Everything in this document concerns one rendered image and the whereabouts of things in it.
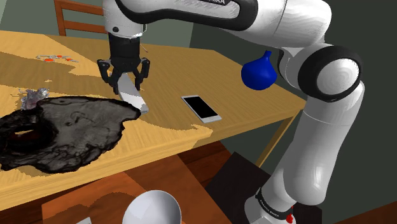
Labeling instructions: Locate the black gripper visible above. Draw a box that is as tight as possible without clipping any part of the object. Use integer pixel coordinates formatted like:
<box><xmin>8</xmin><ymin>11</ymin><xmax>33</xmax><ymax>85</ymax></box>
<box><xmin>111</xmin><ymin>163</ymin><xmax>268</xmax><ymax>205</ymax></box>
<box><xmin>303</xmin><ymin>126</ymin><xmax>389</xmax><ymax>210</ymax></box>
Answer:
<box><xmin>96</xmin><ymin>32</ymin><xmax>151</xmax><ymax>95</ymax></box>

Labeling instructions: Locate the brown wooden chair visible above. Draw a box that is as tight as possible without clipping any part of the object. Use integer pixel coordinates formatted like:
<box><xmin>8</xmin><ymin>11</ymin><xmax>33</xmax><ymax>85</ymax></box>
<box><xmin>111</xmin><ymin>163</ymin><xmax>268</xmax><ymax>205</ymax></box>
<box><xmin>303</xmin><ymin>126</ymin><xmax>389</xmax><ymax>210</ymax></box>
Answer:
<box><xmin>53</xmin><ymin>0</ymin><xmax>108</xmax><ymax>37</ymax></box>

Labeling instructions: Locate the white phone with black screen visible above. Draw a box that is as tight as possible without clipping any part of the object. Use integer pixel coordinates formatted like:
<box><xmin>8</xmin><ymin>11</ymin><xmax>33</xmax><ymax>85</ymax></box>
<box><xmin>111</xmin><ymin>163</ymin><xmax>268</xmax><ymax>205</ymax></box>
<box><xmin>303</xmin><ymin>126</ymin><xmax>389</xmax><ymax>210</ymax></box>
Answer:
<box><xmin>181</xmin><ymin>94</ymin><xmax>223</xmax><ymax>124</ymax></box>

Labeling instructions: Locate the small grey and red object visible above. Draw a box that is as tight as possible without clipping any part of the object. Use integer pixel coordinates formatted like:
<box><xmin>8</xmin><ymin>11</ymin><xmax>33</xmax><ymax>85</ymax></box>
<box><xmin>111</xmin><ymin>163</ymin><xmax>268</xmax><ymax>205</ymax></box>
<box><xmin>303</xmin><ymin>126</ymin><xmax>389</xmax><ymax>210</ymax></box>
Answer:
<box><xmin>35</xmin><ymin>54</ymin><xmax>79</xmax><ymax>64</ymax></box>

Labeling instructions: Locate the white bowl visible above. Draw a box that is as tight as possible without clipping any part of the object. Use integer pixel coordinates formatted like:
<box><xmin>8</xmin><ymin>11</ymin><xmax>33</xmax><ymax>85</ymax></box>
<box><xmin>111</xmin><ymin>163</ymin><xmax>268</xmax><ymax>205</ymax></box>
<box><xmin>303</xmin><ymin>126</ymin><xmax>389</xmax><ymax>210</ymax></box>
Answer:
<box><xmin>122</xmin><ymin>190</ymin><xmax>183</xmax><ymax>224</ymax></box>

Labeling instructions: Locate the dark robot stand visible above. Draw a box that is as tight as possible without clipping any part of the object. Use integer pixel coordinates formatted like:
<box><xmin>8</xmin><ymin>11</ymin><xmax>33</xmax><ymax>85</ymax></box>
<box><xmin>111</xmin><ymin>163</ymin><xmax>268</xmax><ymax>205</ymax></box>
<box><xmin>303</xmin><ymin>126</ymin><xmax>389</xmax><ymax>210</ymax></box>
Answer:
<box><xmin>204</xmin><ymin>151</ymin><xmax>323</xmax><ymax>224</ymax></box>

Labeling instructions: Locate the blue round vase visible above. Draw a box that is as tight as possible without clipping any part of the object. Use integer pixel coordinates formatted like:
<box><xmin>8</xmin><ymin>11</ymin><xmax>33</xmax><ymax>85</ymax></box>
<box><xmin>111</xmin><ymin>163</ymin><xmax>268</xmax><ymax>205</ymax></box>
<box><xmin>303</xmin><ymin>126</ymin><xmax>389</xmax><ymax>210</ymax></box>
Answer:
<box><xmin>240</xmin><ymin>50</ymin><xmax>278</xmax><ymax>92</ymax></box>

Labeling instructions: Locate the brown wooden low table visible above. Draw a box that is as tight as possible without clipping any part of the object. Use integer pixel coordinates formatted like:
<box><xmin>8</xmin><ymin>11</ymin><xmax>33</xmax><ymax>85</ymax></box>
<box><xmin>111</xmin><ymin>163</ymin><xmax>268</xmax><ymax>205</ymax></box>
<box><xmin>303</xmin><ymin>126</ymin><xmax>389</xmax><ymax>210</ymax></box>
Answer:
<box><xmin>41</xmin><ymin>154</ymin><xmax>233</xmax><ymax>224</ymax></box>

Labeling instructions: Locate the flat grey remote control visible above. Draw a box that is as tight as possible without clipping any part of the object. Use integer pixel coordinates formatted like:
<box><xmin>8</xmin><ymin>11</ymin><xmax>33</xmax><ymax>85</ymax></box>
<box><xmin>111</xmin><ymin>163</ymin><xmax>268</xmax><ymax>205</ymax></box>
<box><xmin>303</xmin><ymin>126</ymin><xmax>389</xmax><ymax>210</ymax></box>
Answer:
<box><xmin>117</xmin><ymin>72</ymin><xmax>150</xmax><ymax>115</ymax></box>

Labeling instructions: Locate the dark grey lumpy flat object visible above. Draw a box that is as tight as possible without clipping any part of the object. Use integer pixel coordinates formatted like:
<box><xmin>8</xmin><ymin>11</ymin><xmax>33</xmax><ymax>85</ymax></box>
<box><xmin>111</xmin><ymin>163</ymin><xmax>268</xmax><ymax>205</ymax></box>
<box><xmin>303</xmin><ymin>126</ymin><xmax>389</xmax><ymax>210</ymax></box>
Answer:
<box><xmin>0</xmin><ymin>95</ymin><xmax>142</xmax><ymax>174</ymax></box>

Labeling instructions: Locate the crumpled silver object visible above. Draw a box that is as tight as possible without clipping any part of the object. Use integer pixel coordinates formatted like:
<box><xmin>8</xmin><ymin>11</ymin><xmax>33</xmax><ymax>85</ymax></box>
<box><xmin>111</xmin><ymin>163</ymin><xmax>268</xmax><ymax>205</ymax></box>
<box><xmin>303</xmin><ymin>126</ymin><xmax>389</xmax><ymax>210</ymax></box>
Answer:
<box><xmin>19</xmin><ymin>88</ymin><xmax>51</xmax><ymax>111</ymax></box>

